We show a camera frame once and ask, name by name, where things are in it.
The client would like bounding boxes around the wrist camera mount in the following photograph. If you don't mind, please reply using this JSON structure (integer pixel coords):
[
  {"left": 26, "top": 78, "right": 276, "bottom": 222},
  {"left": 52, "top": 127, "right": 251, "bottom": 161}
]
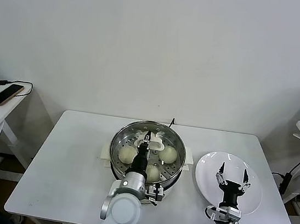
[
  {"left": 144, "top": 182, "right": 165, "bottom": 207},
  {"left": 203, "top": 202, "right": 242, "bottom": 224}
]

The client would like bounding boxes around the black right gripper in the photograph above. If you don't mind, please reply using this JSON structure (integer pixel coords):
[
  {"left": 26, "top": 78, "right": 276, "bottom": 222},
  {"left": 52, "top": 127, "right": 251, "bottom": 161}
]
[{"left": 211, "top": 160, "right": 254, "bottom": 211}]

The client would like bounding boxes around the perforated steel steamer basket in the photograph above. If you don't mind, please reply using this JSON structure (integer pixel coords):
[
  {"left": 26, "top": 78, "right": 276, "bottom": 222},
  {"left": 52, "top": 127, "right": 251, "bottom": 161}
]
[{"left": 105, "top": 116, "right": 190, "bottom": 191}]

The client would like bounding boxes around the white ceramic plate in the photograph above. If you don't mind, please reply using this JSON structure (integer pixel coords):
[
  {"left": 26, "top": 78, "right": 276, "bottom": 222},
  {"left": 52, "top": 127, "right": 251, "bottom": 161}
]
[{"left": 189, "top": 148, "right": 268, "bottom": 218}]

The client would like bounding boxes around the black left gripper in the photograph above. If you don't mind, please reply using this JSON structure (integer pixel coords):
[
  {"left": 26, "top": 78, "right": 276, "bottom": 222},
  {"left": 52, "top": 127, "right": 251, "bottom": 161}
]
[{"left": 130, "top": 128, "right": 155, "bottom": 176}]

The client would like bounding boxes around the white steamed baozi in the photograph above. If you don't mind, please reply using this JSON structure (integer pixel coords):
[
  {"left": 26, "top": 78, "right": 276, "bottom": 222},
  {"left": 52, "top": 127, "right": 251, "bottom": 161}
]
[
  {"left": 117, "top": 145, "right": 138, "bottom": 165},
  {"left": 145, "top": 164, "right": 162, "bottom": 185},
  {"left": 158, "top": 145, "right": 179, "bottom": 166}
]

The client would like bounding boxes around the gold-edged black smartphone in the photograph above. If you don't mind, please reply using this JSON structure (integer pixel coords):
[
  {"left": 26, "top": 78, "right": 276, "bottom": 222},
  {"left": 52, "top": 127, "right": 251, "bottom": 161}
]
[{"left": 0, "top": 82, "right": 26, "bottom": 109}]

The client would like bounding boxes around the black power adapter cable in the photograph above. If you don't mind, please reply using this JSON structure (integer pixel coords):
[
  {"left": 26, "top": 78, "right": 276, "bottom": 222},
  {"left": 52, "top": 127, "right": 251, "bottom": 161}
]
[{"left": 268, "top": 141, "right": 300, "bottom": 197}]

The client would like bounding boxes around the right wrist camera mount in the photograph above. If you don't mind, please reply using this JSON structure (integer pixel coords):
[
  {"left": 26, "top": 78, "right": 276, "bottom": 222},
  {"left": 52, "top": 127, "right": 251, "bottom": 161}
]
[{"left": 203, "top": 202, "right": 242, "bottom": 224}]

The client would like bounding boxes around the glass lid with white handle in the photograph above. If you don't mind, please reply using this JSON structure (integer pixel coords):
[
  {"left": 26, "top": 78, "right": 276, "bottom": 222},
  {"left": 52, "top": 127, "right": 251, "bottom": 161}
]
[{"left": 106, "top": 116, "right": 190, "bottom": 190}]

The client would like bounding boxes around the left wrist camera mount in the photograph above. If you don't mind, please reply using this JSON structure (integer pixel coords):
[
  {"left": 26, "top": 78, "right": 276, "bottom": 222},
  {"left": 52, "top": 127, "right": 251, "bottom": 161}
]
[{"left": 144, "top": 182, "right": 165, "bottom": 207}]

